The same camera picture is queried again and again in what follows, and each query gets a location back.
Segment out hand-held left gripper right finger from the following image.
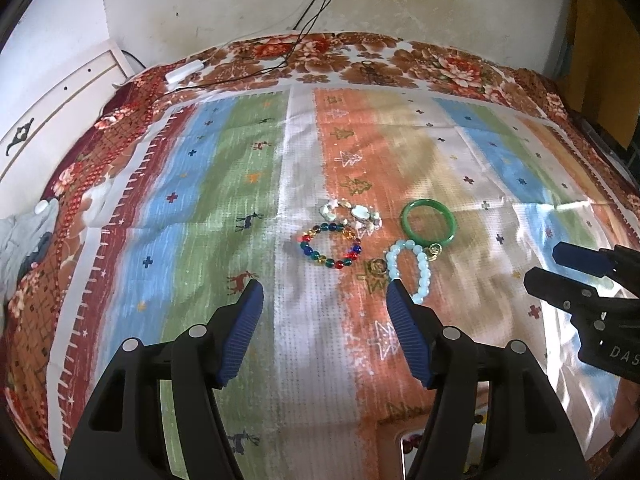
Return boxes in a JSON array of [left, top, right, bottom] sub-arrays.
[[386, 280, 593, 480]]

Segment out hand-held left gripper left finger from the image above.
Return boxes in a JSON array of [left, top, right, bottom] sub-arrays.
[[60, 279, 265, 480]]

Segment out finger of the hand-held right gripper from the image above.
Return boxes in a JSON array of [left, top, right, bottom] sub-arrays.
[[524, 267, 609, 320], [552, 241, 624, 281]]

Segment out light blue bead bracelet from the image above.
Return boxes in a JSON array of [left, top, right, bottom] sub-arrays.
[[384, 240, 432, 305]]

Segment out multicolor glass bead bracelet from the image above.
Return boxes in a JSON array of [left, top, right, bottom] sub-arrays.
[[298, 220, 362, 270]]

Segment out white shell stone bracelet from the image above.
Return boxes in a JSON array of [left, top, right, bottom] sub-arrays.
[[318, 200, 383, 233]]

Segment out green jade bangle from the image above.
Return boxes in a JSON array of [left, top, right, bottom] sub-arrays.
[[400, 199, 458, 247]]

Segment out person's right hand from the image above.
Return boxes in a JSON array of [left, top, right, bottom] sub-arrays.
[[611, 372, 640, 436]]

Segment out striped patterned mat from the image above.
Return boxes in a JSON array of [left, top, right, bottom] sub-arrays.
[[50, 85, 640, 480]]

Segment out brown board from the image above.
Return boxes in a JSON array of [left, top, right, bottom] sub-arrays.
[[567, 0, 640, 151]]

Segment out grey clothing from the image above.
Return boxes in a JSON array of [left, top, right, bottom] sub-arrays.
[[0, 210, 58, 301]]

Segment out white power adapter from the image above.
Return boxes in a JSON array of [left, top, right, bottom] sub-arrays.
[[166, 61, 206, 84]]

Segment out white headboard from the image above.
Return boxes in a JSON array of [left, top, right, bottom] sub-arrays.
[[0, 40, 146, 181]]

